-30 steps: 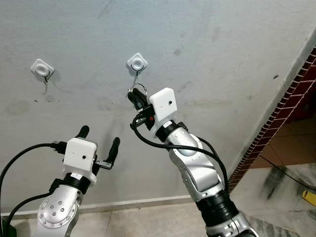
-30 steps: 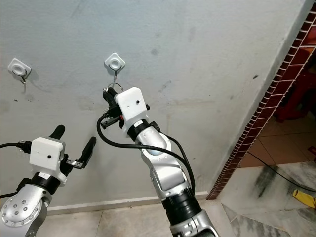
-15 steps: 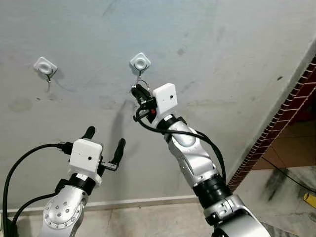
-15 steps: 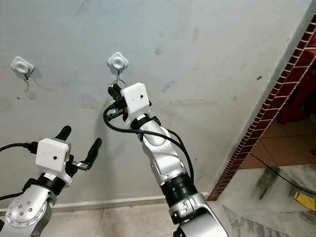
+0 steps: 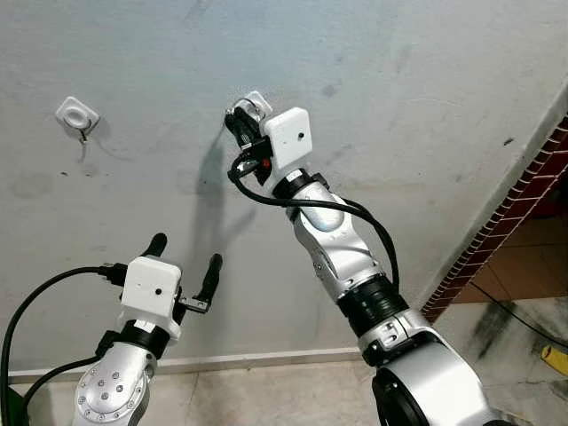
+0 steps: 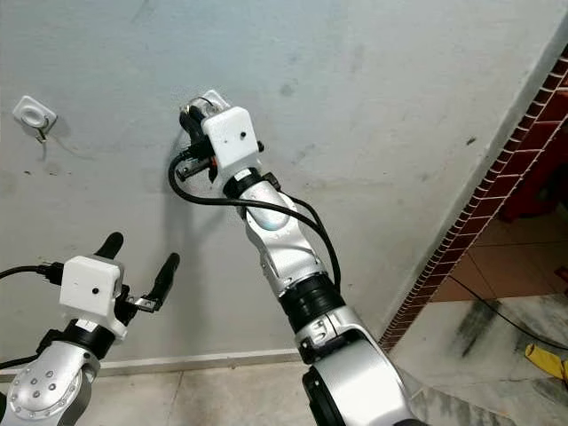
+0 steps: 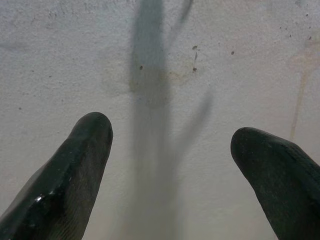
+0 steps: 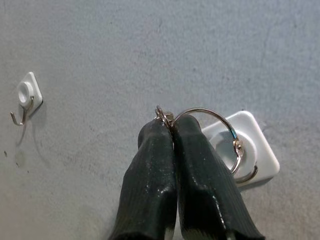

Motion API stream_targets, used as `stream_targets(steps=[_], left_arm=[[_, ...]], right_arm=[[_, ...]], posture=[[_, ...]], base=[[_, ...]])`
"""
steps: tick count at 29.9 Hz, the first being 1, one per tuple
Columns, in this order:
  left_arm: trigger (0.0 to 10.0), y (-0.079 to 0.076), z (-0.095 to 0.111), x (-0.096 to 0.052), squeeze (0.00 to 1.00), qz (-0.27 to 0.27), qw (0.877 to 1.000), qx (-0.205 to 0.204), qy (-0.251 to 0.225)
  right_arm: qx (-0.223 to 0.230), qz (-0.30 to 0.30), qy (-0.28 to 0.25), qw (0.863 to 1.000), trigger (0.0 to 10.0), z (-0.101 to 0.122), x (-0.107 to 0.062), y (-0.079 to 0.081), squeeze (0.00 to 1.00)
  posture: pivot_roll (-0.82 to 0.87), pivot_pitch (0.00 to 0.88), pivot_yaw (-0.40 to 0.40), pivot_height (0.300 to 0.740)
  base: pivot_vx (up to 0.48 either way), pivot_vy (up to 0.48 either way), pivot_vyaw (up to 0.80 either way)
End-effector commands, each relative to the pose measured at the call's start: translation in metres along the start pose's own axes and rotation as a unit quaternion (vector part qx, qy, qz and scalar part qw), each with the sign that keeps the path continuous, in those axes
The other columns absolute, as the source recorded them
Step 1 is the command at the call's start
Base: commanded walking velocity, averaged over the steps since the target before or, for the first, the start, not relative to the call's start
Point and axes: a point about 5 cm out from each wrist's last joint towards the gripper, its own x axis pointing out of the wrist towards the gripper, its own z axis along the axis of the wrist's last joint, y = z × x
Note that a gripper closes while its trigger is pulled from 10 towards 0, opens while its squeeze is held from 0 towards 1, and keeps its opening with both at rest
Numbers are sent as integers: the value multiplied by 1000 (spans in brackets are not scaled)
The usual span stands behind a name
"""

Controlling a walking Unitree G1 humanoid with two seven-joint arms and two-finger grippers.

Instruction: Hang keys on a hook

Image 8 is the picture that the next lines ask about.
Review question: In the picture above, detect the white adhesive wall hook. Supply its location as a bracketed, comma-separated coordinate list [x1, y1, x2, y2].
[201, 110, 281, 192]
[10, 71, 44, 126]

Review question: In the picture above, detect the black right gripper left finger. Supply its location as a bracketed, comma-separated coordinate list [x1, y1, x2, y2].
[107, 119, 178, 240]

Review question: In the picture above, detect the silver key ring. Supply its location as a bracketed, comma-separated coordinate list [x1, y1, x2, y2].
[154, 104, 247, 177]

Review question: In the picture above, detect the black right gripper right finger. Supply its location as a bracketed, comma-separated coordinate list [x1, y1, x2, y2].
[174, 114, 266, 240]

